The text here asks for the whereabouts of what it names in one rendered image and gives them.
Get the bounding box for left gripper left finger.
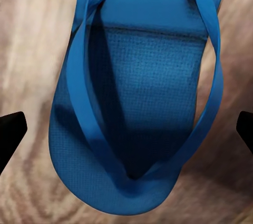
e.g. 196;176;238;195
0;112;27;174

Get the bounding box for sandal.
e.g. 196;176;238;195
48;0;223;216

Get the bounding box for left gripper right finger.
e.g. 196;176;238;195
236;111;253;154

